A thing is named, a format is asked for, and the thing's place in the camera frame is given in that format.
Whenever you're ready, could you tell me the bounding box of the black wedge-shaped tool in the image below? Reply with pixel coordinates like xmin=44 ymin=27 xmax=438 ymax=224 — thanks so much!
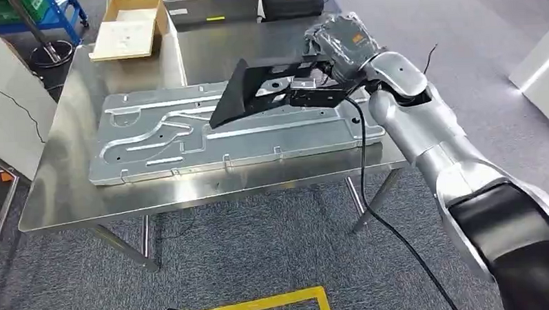
xmin=206 ymin=53 xmax=371 ymax=130

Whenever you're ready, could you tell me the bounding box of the large stamped metal panel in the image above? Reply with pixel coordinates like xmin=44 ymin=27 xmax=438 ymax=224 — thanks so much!
xmin=85 ymin=74 xmax=389 ymax=187

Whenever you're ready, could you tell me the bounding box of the yellow floor tape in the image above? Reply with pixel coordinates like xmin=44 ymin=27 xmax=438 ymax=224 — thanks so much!
xmin=183 ymin=285 xmax=334 ymax=310

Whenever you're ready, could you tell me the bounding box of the black equipment case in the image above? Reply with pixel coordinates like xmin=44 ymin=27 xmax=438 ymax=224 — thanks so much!
xmin=260 ymin=0 xmax=327 ymax=23

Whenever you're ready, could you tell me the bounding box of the grey equipment case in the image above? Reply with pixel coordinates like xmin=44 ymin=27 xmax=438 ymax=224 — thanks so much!
xmin=162 ymin=0 xmax=262 ymax=27

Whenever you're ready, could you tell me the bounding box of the stainless steel table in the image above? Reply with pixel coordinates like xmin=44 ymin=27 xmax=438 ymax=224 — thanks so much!
xmin=11 ymin=10 xmax=415 ymax=278

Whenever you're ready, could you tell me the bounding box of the cardboard box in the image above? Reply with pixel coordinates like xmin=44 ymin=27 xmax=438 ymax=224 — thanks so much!
xmin=87 ymin=0 xmax=172 ymax=63

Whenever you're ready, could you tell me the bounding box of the white foam sheet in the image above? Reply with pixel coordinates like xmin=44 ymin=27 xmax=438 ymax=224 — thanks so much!
xmin=89 ymin=8 xmax=160 ymax=61

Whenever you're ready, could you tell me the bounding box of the blue cart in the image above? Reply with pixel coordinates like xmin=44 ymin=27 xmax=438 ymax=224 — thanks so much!
xmin=0 ymin=0 xmax=91 ymax=49

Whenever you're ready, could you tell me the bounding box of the white partition panel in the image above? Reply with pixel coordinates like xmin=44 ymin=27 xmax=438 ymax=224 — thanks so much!
xmin=0 ymin=14 xmax=61 ymax=183

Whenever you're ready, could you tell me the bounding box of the white cabinet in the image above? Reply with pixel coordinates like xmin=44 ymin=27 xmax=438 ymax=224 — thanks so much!
xmin=506 ymin=15 xmax=549 ymax=138

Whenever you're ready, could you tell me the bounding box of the green crate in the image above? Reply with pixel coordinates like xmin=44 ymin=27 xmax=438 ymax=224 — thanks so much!
xmin=0 ymin=0 xmax=48 ymax=26

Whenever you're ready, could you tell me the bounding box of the thick black tool cable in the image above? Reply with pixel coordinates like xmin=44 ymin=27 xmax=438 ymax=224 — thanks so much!
xmin=344 ymin=92 xmax=462 ymax=310

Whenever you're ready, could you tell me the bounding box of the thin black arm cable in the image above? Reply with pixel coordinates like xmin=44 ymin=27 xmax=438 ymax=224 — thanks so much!
xmin=422 ymin=43 xmax=440 ymax=75

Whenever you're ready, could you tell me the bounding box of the thin black wire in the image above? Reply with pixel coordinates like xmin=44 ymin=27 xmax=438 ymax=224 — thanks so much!
xmin=0 ymin=72 xmax=48 ymax=147

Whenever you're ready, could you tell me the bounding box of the metal table frame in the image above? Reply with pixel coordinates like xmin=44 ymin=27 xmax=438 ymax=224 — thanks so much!
xmin=0 ymin=144 xmax=25 ymax=275

